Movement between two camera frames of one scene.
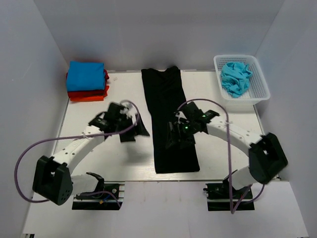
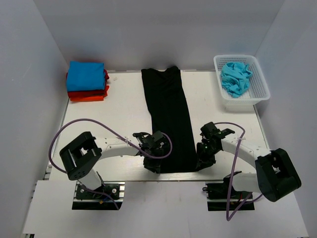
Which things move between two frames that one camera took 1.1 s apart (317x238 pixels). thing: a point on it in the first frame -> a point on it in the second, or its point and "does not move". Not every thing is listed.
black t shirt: (165, 95) does not move
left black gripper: (140, 130) -> (151, 165)
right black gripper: (177, 127) -> (202, 159)
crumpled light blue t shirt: (236, 78) does not move
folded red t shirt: (97, 92) does not move
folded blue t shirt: (85, 76) does not move
